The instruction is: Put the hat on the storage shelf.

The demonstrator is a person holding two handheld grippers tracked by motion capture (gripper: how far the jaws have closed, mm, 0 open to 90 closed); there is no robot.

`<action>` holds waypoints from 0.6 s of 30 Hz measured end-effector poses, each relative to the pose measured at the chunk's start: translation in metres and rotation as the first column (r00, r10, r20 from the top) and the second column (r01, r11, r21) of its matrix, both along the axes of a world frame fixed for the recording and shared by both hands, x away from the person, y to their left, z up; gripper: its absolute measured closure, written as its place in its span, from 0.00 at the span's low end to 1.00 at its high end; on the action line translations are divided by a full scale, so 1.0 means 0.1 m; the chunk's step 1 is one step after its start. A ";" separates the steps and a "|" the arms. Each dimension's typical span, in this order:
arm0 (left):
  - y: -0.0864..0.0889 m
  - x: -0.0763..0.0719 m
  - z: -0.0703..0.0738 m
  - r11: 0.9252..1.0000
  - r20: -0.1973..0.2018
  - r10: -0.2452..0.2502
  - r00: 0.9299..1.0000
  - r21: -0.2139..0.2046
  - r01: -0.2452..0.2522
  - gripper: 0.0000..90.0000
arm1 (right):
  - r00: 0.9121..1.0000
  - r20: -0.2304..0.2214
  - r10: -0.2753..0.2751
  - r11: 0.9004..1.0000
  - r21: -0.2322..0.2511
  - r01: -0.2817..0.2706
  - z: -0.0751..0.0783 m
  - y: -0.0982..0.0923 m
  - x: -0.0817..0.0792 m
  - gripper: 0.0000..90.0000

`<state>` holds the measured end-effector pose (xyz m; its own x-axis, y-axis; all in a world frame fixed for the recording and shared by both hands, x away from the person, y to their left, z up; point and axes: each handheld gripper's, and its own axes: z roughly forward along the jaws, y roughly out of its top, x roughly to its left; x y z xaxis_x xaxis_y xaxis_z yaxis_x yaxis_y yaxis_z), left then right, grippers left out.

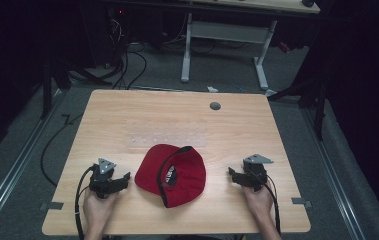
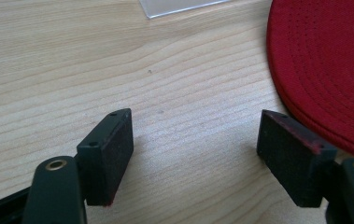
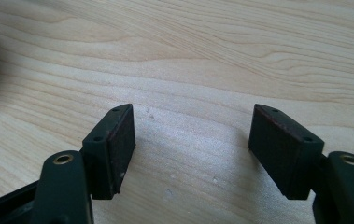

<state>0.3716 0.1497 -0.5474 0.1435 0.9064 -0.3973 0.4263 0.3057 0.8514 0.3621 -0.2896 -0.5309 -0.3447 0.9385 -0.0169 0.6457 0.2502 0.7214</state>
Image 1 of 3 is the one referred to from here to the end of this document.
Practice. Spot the white paper scrap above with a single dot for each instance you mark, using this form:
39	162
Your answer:
212	89

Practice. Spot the person's right hand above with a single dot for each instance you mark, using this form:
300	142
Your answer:
259	201

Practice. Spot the metal floor rail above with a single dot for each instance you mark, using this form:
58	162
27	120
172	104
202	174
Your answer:
333	173
13	166

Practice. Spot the dark computer tower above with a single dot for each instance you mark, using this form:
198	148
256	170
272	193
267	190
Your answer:
110	33

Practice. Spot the person's left hand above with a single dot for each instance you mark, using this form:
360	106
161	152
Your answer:
97	210

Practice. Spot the grey metal desk frame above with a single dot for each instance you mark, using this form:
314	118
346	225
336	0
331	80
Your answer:
223	31

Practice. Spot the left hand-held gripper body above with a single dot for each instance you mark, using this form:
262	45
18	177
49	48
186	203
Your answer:
101	180

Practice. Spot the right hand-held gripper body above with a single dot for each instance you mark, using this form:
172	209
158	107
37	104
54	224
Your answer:
255	174

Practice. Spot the grey tape strip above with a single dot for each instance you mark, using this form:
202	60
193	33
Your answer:
52	205
301	201

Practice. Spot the black tripod stand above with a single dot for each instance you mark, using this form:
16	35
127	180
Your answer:
313	93

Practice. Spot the red baseball cap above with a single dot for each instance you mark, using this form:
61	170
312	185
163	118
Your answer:
173	176

